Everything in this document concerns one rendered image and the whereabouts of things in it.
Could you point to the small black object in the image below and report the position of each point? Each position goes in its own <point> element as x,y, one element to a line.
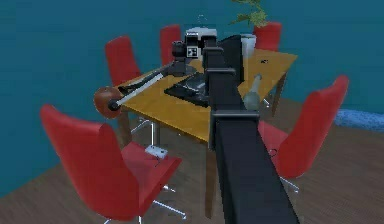
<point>264,61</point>

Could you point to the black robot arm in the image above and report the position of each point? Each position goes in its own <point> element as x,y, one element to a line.
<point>246,160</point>

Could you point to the white cylindrical pot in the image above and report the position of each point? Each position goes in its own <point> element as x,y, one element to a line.
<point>249,45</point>

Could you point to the green house plant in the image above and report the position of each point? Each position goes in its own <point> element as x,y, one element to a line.
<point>255,15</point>

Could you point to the red chair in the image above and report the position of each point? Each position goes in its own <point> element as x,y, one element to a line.
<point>168,41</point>
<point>96,166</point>
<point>121,60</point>
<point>270,35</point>
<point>306,133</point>

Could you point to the blue cloth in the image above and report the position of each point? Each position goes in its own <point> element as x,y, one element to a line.
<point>360,119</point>

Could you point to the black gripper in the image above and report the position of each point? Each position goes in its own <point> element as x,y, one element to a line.
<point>179,56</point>

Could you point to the grey glass bottle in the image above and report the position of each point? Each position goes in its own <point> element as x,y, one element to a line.
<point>252,96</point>

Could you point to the wooden dining table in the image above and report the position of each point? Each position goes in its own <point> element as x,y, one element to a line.
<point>166,106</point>

